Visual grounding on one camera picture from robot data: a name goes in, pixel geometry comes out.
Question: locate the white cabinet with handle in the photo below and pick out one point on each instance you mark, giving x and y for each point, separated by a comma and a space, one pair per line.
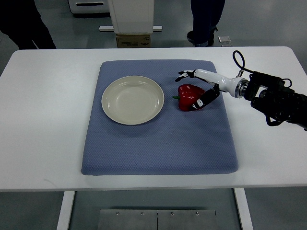
88, 6

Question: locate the cream round plate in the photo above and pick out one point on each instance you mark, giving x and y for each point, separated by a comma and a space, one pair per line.
132, 100

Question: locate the white pedestal column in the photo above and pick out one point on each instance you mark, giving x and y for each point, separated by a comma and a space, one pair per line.
131, 17

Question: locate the white table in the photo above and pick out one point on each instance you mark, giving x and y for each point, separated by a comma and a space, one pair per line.
45, 104

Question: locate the cardboard box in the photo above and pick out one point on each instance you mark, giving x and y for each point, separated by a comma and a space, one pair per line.
133, 40

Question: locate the red bell pepper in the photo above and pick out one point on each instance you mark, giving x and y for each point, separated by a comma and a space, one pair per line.
189, 97

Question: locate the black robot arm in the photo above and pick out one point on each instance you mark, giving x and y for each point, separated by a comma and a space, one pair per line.
271, 96

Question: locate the metal floor plate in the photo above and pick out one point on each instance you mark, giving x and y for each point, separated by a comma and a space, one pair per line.
151, 219

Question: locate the person in jeans right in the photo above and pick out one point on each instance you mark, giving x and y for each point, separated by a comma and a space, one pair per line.
206, 16

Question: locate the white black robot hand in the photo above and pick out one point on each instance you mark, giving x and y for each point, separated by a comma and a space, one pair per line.
234, 86

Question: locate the person in dark trousers left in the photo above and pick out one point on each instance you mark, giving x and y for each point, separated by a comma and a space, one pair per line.
21, 22

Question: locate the small silver floor object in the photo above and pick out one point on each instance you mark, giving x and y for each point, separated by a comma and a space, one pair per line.
225, 41

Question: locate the blue textured mat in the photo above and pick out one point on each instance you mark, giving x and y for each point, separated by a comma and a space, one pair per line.
173, 143

